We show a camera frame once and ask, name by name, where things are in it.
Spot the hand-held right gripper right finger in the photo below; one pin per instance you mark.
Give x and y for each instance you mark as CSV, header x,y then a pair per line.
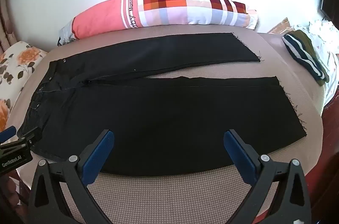
x,y
241,156

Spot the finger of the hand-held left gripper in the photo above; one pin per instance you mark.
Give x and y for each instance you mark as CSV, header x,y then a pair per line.
x,y
8,133
29,137

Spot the dark wall frame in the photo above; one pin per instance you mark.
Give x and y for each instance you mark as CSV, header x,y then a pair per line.
x,y
329,1

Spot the black pants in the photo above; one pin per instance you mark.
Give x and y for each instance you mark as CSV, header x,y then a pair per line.
x,y
159,120

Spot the floral orange pillow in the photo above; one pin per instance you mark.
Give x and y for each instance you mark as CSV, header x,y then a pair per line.
x,y
16,67

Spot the red wooden bed frame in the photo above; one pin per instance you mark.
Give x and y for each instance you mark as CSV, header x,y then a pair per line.
x,y
328,160

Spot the pink checked pillow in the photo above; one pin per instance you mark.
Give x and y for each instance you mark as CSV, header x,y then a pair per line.
x,y
164,9

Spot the white patterned cloth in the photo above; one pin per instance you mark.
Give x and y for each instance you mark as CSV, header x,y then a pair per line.
x,y
328,38

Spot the navy white striped garment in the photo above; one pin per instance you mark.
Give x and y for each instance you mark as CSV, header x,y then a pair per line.
x,y
302,54

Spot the olive green garment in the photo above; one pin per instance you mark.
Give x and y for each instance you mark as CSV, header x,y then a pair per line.
x,y
307,40

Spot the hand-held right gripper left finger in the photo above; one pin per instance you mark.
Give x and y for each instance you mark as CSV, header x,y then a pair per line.
x,y
98,155

